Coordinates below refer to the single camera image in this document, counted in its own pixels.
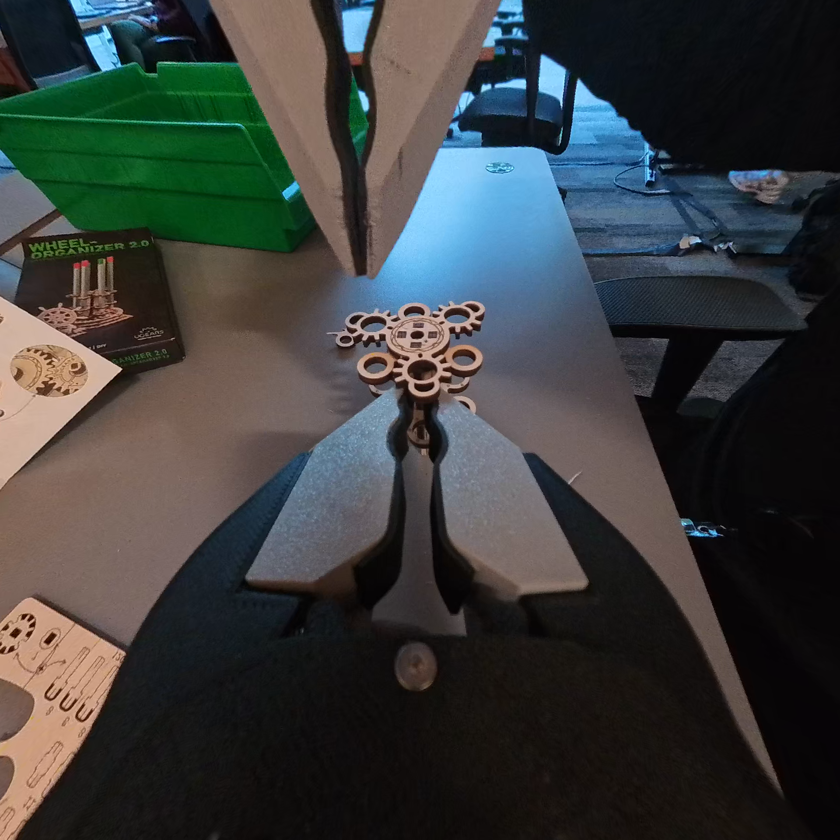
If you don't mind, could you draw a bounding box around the folded paper instruction booklet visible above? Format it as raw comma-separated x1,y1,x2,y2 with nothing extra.
0,297,123,490

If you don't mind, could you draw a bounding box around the large green plastic bin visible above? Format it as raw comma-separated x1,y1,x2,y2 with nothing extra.
0,61,370,253

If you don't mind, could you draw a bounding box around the laser-cut wooden parts sheet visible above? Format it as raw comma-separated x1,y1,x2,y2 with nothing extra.
0,596,127,834

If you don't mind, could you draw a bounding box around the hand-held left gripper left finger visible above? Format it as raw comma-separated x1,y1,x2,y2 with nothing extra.
245,390,408,613

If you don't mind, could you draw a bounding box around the black model kit box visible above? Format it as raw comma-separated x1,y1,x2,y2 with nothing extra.
14,227,186,375

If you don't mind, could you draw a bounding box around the black mesh office chair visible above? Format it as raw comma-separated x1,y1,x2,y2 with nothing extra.
594,276,808,408

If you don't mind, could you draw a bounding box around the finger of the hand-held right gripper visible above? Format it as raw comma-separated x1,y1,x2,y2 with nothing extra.
209,0,366,277
358,0,503,281

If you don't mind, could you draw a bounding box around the black floor cable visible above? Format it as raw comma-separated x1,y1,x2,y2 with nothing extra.
581,147,798,257

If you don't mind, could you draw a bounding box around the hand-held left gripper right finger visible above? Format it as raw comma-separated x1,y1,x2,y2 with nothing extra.
428,402,589,616

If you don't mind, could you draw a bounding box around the wooden gear model assembly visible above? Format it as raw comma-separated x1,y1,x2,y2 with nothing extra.
331,301,487,460

